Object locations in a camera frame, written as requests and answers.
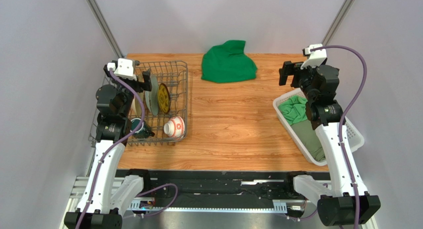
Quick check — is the green cloth on table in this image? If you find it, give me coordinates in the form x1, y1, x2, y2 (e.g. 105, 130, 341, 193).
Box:
201, 40, 258, 83

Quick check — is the yellow patterned small plate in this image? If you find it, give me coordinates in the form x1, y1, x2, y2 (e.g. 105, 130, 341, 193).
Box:
157, 83, 170, 114

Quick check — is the cream bird plate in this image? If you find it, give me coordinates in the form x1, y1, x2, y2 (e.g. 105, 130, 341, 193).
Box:
131, 92, 144, 118

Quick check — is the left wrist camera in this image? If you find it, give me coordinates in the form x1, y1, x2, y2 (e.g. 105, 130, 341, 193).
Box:
105, 58, 138, 80

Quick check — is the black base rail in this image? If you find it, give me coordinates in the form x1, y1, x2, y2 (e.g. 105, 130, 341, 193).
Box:
115, 169, 331, 210

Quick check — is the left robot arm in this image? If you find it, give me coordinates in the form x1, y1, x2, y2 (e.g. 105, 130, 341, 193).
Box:
64, 58, 152, 229

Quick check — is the white orange patterned bowl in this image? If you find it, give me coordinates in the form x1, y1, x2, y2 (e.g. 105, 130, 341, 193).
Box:
163, 116, 186, 139

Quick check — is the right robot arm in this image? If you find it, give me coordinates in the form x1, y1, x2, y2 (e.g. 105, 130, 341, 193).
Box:
279, 61, 381, 228

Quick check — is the light blue flower plate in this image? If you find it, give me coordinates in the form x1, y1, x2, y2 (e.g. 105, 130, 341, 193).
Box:
145, 75, 159, 116

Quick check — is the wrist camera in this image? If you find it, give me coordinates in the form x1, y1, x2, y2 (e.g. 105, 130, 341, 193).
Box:
105, 58, 138, 80
300, 44, 327, 69

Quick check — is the dark green mug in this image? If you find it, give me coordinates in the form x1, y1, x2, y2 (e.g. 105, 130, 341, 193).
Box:
131, 118, 155, 139

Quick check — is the olive green cloth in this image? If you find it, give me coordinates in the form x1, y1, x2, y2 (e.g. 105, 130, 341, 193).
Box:
291, 120, 326, 162

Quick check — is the bright green towel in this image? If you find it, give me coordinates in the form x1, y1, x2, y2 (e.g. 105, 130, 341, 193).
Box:
278, 95, 307, 126

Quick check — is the white plastic basket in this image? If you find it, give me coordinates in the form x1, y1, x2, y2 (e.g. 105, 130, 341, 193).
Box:
273, 88, 365, 166

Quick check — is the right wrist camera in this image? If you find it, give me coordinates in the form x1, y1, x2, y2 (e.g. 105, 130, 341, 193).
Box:
300, 44, 327, 69

